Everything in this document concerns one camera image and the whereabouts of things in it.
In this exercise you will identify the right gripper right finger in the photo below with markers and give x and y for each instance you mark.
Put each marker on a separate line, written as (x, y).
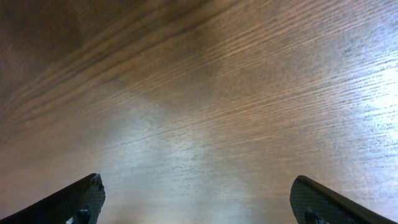
(312, 202)

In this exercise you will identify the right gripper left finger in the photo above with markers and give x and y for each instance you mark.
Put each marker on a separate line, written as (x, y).
(80, 202)

